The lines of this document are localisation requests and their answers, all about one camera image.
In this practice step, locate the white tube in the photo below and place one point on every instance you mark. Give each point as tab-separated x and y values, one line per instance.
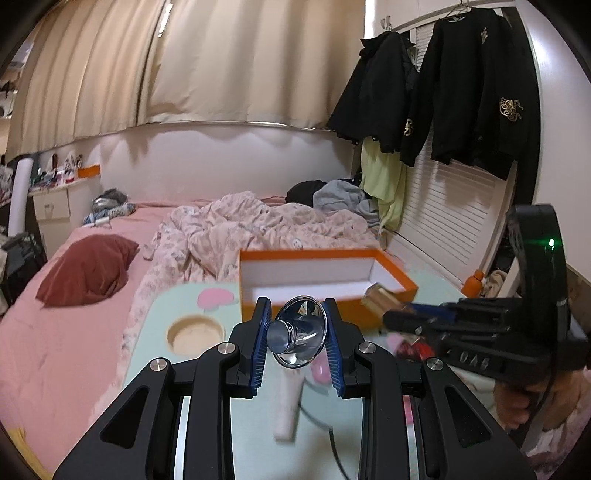
288	406

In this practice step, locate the yellow-green garment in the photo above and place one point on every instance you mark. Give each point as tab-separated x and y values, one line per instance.
383	184

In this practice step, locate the red and black small item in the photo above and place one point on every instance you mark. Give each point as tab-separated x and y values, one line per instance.
410	350

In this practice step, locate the maroon pillow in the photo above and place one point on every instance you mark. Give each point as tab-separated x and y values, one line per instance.
87	272

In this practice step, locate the person's right hand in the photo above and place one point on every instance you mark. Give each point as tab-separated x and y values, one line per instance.
512	401

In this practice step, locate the orange bottle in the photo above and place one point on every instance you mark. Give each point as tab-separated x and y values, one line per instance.
473	286

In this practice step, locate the gold ribbed box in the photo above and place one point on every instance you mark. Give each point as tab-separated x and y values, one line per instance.
381	297

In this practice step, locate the orange cardboard box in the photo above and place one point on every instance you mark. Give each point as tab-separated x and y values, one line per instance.
247	295

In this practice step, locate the pile of desk clutter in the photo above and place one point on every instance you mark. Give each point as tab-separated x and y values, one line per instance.
57	170

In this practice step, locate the black gold-embroidered jacket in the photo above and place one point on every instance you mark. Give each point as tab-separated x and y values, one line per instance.
461	92

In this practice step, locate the white louvered door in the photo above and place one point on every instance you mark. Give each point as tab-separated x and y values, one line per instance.
443	207

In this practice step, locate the yellow cloth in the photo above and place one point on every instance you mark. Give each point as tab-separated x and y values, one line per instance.
21	438

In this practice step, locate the plain black coat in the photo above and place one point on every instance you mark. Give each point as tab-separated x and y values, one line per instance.
374	92

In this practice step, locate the grey patterned cloth bundle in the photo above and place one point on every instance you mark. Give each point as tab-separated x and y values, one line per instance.
111	205

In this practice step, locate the chrome metal funnel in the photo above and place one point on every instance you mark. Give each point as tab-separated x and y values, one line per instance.
295	332

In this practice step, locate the pink bed sheet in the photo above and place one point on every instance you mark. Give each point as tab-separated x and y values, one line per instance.
60	350

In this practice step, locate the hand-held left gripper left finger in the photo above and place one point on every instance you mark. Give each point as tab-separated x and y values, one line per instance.
261	341

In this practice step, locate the pink floral quilt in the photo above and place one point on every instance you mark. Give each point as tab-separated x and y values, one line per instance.
231	230

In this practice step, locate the beige crumpled cloth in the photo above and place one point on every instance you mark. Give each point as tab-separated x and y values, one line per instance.
496	281

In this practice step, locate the small orange shelf box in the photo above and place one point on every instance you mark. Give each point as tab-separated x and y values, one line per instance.
88	171

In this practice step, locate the white drawer cabinet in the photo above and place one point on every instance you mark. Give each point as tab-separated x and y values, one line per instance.
51	210

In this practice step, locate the beige curtain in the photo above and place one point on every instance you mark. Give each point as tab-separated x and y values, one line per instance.
184	60

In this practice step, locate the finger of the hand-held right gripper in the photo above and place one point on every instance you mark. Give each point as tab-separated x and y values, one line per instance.
434	312
411	323

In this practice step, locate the black clothes pile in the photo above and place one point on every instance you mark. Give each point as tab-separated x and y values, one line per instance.
302	190

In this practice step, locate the grey hoodie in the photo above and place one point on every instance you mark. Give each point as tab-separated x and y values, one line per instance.
337	196

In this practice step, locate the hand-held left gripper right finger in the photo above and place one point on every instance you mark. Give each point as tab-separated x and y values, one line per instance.
333	346

